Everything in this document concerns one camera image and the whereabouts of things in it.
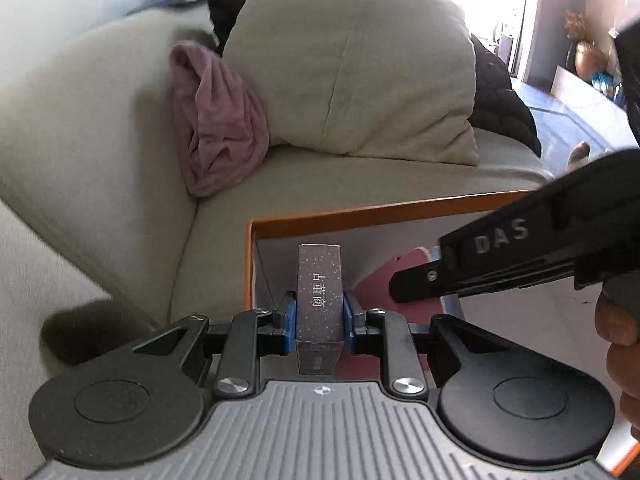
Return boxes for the pink package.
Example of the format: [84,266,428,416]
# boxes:
[334,246,467,386]

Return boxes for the dark brown speckled slim box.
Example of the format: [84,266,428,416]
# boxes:
[295,244,345,376]

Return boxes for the person's right hand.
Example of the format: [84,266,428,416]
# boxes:
[594,292,640,440]

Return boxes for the right leg in jeans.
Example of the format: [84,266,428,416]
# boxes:
[566,141,591,172]

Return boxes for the leg in jeans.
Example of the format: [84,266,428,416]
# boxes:
[566,141,591,172]
[40,299,160,366]

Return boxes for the left leg in jeans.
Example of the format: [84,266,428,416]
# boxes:
[40,299,160,366]

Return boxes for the black quilted jacket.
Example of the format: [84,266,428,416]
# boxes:
[469,35,541,157]

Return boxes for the copper vase with dried flowers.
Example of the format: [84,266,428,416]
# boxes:
[564,11,608,81]

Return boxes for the beige sofa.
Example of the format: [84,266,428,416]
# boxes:
[1,6,550,479]

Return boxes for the orange cardboard box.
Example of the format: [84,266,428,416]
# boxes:
[243,188,640,478]

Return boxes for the pink crumpled cloth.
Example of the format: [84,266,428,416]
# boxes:
[169,40,270,198]

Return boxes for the cream sofa cushion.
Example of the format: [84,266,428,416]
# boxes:
[224,0,480,166]

